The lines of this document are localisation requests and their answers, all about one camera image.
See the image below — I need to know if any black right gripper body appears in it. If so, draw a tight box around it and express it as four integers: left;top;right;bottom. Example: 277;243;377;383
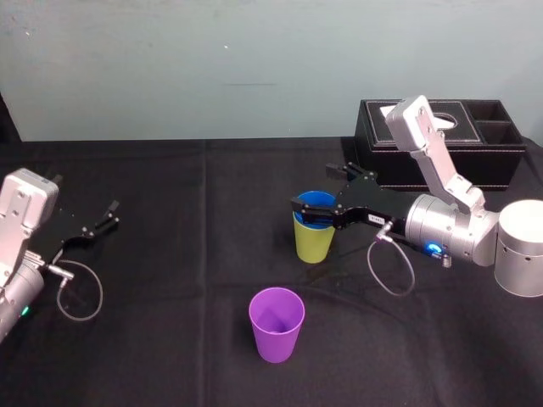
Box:
333;172;419;237

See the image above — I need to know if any thin grey right gripper cable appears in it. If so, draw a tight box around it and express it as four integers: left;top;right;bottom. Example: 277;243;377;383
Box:
367;220;417;298

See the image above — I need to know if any thin grey gripper cable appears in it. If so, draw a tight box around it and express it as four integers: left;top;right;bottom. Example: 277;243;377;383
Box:
48;259;104;322
367;220;417;298

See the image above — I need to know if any white tissue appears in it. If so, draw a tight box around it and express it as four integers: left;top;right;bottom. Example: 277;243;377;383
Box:
379;105;460;131

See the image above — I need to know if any purple plastic cup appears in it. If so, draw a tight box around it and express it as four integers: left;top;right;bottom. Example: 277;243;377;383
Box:
248;287;306;365

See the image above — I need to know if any blue plastic cup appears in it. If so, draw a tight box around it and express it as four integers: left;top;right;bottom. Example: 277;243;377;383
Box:
294;190;337;232

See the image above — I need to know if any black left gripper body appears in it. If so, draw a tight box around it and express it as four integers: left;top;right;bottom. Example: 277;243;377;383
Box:
40;198;93;265

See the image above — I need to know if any black tablecloth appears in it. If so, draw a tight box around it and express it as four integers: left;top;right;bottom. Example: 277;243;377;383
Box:
0;135;543;407

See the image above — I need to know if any black leather organizer box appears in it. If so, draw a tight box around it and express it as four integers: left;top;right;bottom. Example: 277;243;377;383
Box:
354;99;529;192

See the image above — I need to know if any thin grey left gripper cable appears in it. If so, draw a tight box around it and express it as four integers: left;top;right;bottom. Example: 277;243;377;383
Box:
48;259;104;322

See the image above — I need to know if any yellow-green plastic cup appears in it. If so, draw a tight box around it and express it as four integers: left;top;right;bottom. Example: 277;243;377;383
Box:
293;210;336;265

